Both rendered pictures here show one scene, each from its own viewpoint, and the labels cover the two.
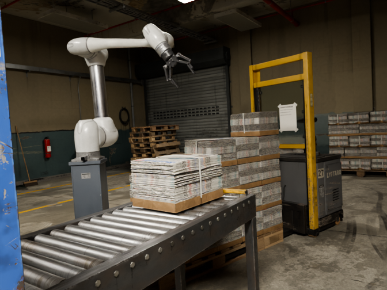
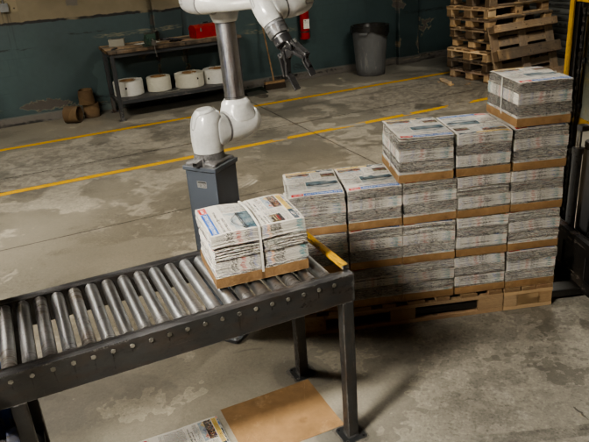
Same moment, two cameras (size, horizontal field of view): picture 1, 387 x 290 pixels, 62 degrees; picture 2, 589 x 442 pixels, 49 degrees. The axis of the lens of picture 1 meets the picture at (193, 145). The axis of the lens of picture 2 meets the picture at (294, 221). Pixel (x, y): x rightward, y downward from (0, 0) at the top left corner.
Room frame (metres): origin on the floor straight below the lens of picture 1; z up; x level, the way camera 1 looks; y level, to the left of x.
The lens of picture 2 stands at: (-0.23, -1.32, 1.99)
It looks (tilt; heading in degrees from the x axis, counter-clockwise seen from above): 23 degrees down; 33
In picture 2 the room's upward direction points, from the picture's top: 4 degrees counter-clockwise
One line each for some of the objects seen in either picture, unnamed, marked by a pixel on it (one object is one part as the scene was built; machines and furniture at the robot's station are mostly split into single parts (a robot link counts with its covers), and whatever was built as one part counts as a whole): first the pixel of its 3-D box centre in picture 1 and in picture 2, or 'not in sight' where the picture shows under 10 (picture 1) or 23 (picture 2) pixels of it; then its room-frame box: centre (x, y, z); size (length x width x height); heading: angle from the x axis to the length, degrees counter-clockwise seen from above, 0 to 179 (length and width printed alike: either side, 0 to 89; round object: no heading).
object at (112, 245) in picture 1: (90, 243); (117, 309); (1.16, 0.40, 0.78); 0.47 x 0.05 x 0.05; 56
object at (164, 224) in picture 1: (139, 224); (183, 290); (1.38, 0.25, 0.78); 0.47 x 0.05 x 0.05; 56
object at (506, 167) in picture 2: (234, 159); (470, 159); (3.04, -0.38, 0.86); 0.38 x 0.29 x 0.04; 37
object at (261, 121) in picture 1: (256, 177); (520, 190); (3.22, -0.61, 0.65); 0.39 x 0.30 x 1.29; 38
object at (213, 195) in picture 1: (192, 192); (279, 253); (1.72, 0.02, 0.83); 0.29 x 0.16 x 0.04; 51
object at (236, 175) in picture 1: (202, 214); (393, 243); (2.77, -0.04, 0.42); 1.17 x 0.39 x 0.83; 128
